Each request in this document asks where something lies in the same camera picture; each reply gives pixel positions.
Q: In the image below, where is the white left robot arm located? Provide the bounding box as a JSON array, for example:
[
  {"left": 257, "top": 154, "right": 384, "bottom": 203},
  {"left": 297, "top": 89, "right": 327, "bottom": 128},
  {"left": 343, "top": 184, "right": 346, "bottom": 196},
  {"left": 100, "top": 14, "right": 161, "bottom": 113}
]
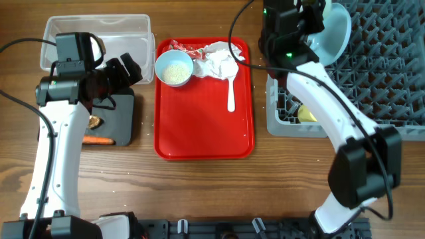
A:
[{"left": 1, "top": 53, "right": 143, "bottom": 238}]

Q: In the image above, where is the grey dishwasher rack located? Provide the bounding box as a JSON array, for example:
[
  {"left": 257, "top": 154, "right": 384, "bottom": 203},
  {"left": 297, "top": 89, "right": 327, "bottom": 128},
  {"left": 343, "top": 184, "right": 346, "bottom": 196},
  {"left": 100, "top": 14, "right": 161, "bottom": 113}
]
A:
[{"left": 265, "top": 0, "right": 425, "bottom": 141}]

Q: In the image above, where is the orange carrot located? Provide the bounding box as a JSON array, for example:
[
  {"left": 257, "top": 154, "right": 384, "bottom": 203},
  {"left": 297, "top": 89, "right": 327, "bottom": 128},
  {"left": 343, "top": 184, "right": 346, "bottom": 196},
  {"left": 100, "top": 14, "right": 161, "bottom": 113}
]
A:
[{"left": 82, "top": 135, "right": 116, "bottom": 145}]

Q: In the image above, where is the yellow cup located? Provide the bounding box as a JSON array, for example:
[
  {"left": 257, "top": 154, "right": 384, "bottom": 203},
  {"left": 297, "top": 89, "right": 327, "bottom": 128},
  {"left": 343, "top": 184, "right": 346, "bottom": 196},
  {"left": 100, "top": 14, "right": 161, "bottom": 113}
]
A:
[{"left": 297, "top": 105, "right": 317, "bottom": 122}]

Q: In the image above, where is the red snack wrapper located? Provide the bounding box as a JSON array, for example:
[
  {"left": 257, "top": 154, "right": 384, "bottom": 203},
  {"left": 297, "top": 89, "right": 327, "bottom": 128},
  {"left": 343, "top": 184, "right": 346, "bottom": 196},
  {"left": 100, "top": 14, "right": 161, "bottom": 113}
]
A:
[{"left": 167, "top": 40, "right": 206, "bottom": 60}]

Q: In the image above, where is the white napkin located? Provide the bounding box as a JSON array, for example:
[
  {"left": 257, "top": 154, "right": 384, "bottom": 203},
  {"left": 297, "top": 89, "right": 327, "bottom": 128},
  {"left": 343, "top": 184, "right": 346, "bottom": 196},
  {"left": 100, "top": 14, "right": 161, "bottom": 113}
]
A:
[{"left": 193, "top": 41, "right": 239, "bottom": 80}]

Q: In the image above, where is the light blue plate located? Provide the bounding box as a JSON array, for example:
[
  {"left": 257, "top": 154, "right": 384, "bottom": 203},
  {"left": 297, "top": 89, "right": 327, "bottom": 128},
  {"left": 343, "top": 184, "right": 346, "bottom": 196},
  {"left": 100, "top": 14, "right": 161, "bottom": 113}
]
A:
[{"left": 307, "top": 3, "right": 352, "bottom": 66}]

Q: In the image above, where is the clear plastic bin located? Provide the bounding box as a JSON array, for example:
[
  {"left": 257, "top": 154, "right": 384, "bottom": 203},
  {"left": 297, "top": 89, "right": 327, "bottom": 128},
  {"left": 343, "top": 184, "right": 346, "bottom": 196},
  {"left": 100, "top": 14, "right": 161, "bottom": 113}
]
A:
[{"left": 43, "top": 14, "right": 155, "bottom": 84}]

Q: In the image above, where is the brown mushroom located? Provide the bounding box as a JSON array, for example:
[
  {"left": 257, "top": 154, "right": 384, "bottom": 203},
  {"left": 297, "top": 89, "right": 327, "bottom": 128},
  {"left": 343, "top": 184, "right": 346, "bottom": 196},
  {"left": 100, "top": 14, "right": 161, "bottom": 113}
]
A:
[{"left": 88, "top": 116, "right": 102, "bottom": 129}]

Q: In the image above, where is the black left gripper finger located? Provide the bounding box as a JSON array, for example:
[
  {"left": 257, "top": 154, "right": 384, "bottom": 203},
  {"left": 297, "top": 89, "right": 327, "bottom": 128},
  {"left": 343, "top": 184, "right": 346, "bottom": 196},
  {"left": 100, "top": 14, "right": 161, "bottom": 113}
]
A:
[
  {"left": 105, "top": 58, "right": 130, "bottom": 90},
  {"left": 120, "top": 52, "right": 143, "bottom": 85}
]

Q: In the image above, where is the white plastic spoon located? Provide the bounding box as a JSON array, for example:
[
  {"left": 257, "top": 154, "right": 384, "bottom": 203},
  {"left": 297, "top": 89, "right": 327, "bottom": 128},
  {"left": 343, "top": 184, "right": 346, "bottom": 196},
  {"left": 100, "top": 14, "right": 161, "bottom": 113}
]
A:
[{"left": 227, "top": 76, "right": 236, "bottom": 112}]

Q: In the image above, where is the light blue rice bowl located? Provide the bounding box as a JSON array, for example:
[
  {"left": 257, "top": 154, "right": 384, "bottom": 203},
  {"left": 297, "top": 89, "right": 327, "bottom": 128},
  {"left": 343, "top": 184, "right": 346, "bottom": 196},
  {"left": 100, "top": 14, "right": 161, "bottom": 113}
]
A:
[{"left": 155, "top": 50, "right": 194, "bottom": 87}]

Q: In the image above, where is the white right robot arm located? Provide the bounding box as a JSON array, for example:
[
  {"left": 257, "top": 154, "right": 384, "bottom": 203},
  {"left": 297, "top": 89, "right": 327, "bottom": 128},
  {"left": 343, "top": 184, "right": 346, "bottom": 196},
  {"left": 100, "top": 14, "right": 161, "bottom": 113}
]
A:
[{"left": 259, "top": 1, "right": 402, "bottom": 238}]

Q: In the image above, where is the black plastic tray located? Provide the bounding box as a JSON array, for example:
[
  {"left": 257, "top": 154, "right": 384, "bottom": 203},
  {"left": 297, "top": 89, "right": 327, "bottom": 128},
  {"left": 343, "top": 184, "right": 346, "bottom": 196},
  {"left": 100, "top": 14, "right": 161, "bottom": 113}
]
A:
[{"left": 37, "top": 86, "right": 135, "bottom": 147}]

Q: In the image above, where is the red serving tray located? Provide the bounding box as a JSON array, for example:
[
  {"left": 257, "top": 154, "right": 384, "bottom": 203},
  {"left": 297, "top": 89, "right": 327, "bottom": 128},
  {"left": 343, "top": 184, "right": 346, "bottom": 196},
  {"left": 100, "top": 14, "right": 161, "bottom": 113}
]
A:
[{"left": 153, "top": 36, "right": 255, "bottom": 161}]

